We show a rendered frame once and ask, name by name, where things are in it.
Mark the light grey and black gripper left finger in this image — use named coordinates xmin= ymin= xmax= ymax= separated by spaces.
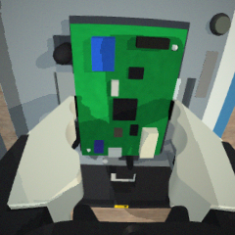
xmin=0 ymin=95 xmax=83 ymax=235

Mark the green circuit board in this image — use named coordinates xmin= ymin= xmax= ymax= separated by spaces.
xmin=70 ymin=23 xmax=188 ymax=158

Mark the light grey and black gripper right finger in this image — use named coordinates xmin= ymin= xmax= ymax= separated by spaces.
xmin=168 ymin=99 xmax=235 ymax=234

